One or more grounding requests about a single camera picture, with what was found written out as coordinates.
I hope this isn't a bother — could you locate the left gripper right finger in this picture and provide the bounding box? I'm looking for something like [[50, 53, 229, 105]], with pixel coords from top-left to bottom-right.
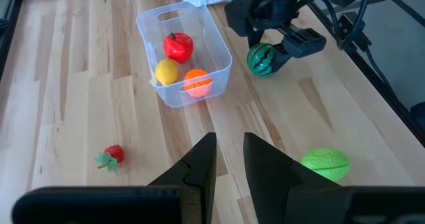
[[243, 132, 345, 224]]

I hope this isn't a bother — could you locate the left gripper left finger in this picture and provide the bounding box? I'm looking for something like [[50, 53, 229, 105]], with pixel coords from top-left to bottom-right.
[[147, 132, 218, 224]]

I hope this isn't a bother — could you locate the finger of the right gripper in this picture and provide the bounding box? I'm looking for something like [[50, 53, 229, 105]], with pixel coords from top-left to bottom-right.
[[270, 43, 294, 74], [247, 29, 267, 49]]

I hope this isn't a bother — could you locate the green striped toy watermelon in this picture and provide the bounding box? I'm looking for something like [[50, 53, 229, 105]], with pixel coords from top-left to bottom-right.
[[246, 43, 277, 78]]

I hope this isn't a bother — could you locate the green toy fruit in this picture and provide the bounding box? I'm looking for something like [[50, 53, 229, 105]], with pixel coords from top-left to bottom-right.
[[299, 146, 351, 183]]

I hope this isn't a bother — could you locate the orange toy orange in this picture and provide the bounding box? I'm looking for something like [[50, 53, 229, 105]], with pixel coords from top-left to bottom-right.
[[182, 68, 213, 98]]

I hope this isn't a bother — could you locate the red toy apple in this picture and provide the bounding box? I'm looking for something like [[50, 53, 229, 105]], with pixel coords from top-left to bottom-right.
[[162, 32, 195, 64]]

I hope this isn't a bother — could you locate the red toy strawberry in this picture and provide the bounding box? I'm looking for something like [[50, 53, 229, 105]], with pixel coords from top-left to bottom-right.
[[94, 144, 126, 174]]

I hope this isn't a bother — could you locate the yellow toy lemon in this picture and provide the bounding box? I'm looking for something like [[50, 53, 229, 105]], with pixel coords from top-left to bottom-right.
[[154, 58, 180, 86]]

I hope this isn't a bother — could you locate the clear plastic container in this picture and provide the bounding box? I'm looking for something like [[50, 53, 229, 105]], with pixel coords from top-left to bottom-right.
[[135, 1, 233, 109]]

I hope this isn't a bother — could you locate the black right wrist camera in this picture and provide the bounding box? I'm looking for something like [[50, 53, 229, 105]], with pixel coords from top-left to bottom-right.
[[281, 27, 327, 59]]

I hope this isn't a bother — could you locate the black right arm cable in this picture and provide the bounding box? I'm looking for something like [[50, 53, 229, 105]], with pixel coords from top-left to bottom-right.
[[318, 0, 399, 98]]

